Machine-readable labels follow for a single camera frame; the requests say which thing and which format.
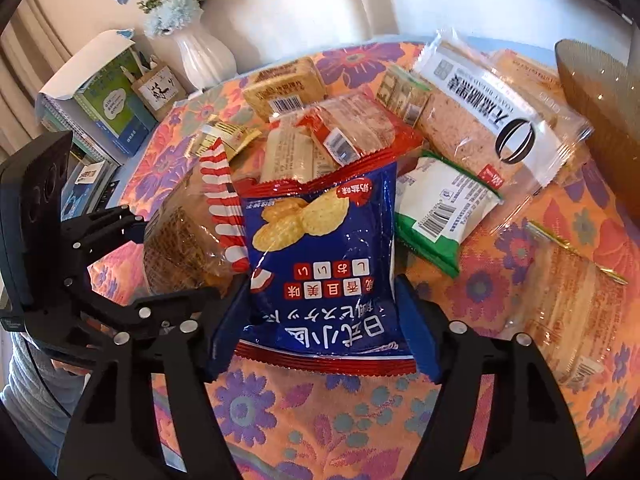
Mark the yellow cracker packet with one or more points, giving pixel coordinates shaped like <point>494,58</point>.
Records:
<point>285,85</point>

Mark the blue rice cracker packet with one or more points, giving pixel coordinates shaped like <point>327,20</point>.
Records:
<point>320,260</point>

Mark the green and white snack packet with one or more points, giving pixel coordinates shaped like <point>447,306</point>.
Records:
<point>440,195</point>

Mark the red striped clear snack bag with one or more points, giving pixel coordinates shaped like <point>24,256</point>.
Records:
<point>175,240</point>

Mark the clear wafer packet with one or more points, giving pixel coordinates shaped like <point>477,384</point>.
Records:
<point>560,300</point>

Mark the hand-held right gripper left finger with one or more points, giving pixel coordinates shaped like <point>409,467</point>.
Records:
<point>222,335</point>

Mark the person's left forearm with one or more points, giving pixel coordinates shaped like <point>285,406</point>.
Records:
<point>30,380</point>

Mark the floral orange tablecloth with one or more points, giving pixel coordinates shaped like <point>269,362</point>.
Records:
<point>300,420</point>

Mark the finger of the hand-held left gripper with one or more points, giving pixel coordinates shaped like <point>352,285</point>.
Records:
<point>150,312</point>
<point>102,230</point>

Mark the beige curtain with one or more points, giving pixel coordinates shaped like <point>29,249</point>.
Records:
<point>25,60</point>

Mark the white ribbed vase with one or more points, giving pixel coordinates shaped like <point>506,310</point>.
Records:
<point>205,60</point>

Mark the small green snack packet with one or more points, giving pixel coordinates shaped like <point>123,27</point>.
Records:
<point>400,95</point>

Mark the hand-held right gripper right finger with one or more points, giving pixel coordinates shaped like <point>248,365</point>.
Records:
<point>417,325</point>

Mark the stack of notebooks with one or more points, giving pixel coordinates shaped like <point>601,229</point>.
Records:
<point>82,160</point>

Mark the small yellow striped packet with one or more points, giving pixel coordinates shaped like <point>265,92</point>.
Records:
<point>225,132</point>

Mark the green book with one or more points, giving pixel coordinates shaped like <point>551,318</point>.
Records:
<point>112,105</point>

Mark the brown woven basket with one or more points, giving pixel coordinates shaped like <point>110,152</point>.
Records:
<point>600,90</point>

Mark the orange bread packet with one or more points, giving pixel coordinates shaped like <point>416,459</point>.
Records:
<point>525,75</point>

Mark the large clear bread packet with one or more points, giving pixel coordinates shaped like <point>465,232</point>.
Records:
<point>465,125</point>

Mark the red rice cracker packet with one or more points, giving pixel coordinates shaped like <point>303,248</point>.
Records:
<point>350,130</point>

